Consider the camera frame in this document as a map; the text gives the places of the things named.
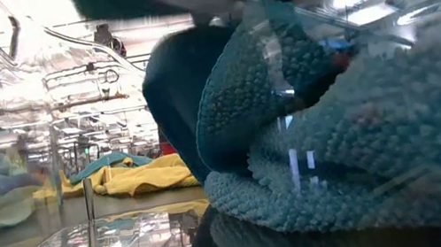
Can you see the black overhead rail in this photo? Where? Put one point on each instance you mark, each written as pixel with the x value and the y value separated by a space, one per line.
pixel 72 70

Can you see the black table mat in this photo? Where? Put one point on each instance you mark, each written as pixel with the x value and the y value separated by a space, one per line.
pixel 21 246

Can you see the black ceiling lamp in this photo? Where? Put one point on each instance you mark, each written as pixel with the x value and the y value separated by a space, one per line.
pixel 105 36

